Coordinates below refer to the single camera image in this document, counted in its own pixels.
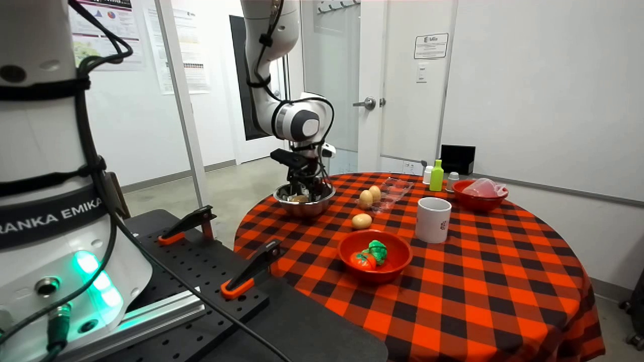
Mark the green toy vegetable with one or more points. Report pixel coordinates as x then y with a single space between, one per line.
379 250

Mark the door handle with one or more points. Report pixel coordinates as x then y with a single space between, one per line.
366 103

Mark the black orange clamp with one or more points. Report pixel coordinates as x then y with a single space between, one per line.
197 217
243 279

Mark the orange toy fruit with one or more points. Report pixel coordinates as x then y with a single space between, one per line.
364 260

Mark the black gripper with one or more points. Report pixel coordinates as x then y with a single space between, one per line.
305 168

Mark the pink cloth in bowl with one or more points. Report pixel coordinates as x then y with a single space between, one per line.
486 188

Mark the beige egg on table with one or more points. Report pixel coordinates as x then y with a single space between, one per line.
360 222

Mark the beige egg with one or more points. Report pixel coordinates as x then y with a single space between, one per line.
299 197
366 197
360 222
376 193

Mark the white door sign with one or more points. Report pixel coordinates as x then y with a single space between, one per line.
432 47

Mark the white mug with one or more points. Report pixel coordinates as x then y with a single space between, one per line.
434 215

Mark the silver metal basin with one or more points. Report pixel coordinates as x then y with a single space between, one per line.
305 203

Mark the green bottle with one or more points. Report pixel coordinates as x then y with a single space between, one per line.
437 174

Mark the red bowl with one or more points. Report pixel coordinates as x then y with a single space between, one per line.
476 203

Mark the white small bottle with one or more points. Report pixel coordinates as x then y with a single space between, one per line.
427 175

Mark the black box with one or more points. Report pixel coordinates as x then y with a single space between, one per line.
458 157

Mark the orange plastic bowl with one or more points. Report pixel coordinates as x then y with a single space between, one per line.
396 260

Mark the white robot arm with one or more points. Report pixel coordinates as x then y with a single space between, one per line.
303 123

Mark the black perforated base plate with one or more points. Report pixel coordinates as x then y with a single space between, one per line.
202 294

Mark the orange black plaid tablecloth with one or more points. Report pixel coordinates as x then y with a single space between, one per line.
501 287

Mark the wall poster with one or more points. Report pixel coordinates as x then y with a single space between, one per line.
107 27

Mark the aluminium rail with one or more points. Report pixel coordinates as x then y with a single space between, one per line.
141 325

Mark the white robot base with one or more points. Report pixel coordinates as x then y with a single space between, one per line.
66 271

